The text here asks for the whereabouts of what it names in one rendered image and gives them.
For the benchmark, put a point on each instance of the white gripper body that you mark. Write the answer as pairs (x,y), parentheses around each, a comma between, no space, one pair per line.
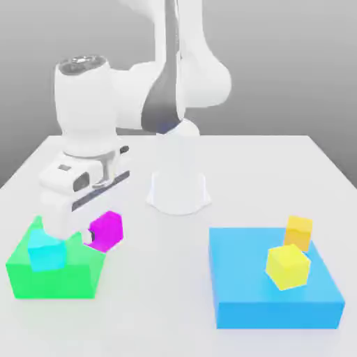
(57,212)

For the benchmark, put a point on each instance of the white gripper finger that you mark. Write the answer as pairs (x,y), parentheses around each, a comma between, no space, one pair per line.
(87,236)

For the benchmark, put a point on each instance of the small magenta cube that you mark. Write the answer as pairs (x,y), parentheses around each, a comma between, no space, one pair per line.
(107,233)

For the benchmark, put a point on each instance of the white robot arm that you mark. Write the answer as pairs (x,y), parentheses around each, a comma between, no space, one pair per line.
(83,106)

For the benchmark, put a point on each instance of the small cyan cube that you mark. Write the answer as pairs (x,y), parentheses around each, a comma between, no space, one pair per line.
(46,255)

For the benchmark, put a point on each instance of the small yellow cube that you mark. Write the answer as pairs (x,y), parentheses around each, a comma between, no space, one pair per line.
(287,266)

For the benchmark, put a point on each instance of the small orange cube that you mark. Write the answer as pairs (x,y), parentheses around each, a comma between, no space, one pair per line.
(298,231)

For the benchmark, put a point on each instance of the large green box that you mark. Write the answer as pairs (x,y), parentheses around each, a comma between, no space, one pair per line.
(53,281)

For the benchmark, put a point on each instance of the large blue box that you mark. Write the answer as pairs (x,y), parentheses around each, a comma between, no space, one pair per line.
(245,279)

